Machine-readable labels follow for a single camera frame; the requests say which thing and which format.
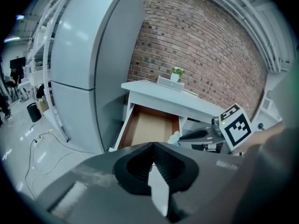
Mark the cardboard box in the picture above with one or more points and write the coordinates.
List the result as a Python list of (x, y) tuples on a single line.
[(42, 105)]

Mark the white metal shelf rack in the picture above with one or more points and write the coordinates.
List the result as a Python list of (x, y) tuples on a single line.
[(47, 41)]

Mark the black waste bin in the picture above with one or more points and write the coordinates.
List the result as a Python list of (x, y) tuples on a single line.
[(33, 112)]

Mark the white desk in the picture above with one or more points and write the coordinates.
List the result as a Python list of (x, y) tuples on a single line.
[(163, 97)]

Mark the black monitor screen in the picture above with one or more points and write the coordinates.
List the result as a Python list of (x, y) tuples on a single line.
[(17, 62)]

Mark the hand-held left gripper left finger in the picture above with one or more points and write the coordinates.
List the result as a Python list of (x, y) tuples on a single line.
[(98, 195)]

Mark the white speaker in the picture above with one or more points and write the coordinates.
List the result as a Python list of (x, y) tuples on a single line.
[(170, 84)]

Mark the pale blue paper item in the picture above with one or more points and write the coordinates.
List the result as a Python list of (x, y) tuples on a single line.
[(174, 137)]

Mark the white desk drawer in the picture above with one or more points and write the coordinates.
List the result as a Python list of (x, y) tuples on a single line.
[(149, 127)]

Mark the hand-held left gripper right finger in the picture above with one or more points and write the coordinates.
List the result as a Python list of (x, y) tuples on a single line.
[(201, 190)]

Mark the person's right forearm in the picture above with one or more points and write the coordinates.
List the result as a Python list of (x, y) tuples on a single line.
[(264, 136)]

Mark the white power strip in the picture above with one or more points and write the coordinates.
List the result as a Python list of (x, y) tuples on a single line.
[(38, 139)]

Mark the small potted green plant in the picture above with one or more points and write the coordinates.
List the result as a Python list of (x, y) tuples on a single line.
[(176, 72)]

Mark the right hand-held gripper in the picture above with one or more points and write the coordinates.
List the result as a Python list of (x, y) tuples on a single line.
[(238, 129)]

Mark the grey refrigerator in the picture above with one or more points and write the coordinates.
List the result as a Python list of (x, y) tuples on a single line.
[(77, 55)]

